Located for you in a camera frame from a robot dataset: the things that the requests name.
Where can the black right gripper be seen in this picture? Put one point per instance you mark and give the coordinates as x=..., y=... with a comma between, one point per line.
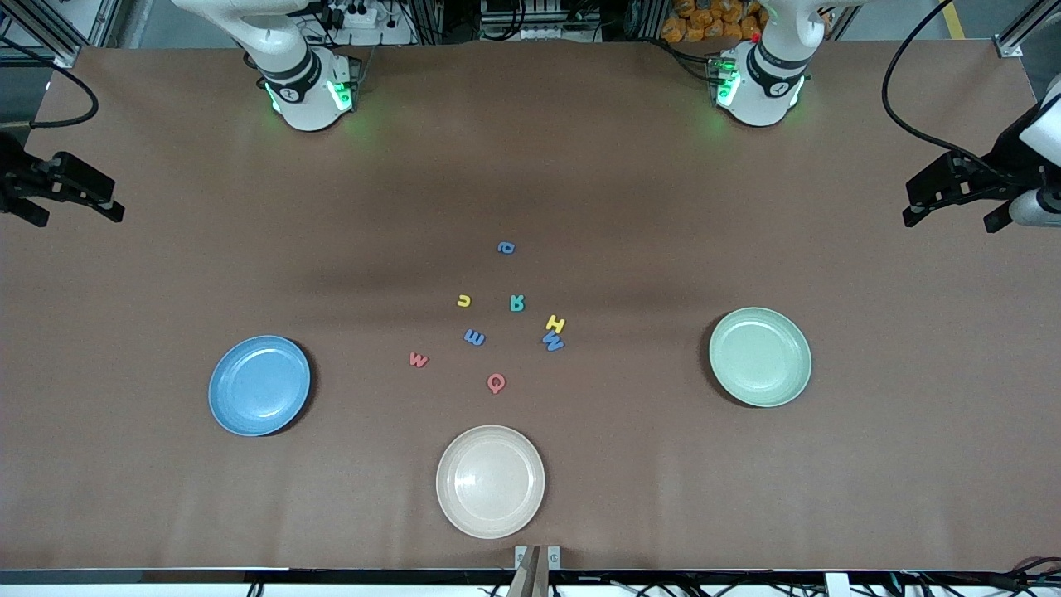
x=10, y=170

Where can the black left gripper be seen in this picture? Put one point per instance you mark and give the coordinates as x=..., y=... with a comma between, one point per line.
x=1005, y=162

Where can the green plate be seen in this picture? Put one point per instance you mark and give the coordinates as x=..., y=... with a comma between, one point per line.
x=760, y=356

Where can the red foam lowercase w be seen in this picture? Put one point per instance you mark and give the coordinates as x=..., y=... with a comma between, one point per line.
x=419, y=360

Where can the yellow foam capital H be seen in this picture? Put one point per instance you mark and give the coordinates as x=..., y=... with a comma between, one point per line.
x=555, y=324

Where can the blue foam lowercase m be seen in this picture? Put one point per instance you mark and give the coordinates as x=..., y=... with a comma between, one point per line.
x=474, y=337

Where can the blue foam capital M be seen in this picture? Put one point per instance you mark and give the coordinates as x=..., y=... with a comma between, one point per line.
x=553, y=342

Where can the teal foam capital R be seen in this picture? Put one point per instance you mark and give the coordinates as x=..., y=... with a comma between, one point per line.
x=516, y=303

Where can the red foam capital Q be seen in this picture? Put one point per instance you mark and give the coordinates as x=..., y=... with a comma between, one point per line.
x=491, y=382

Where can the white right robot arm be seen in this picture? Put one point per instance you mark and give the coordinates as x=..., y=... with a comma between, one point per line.
x=302, y=99

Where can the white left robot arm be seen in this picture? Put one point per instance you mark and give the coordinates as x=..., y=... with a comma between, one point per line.
x=758, y=91

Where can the blue plate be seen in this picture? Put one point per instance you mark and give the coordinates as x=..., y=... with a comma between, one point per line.
x=259, y=385

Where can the orange packets pile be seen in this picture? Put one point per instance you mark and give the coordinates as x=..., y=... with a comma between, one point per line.
x=704, y=21

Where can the white power strip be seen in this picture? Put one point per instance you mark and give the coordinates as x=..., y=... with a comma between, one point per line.
x=352, y=16

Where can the metal equipment rack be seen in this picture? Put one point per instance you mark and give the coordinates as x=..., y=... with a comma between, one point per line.
x=539, y=21

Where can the beige plate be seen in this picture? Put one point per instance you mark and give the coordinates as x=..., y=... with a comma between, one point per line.
x=490, y=481

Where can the aluminium frame profile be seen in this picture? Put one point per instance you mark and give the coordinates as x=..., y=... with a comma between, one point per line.
x=68, y=56
x=1010, y=46

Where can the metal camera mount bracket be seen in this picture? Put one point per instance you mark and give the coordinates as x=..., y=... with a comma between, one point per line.
x=537, y=576

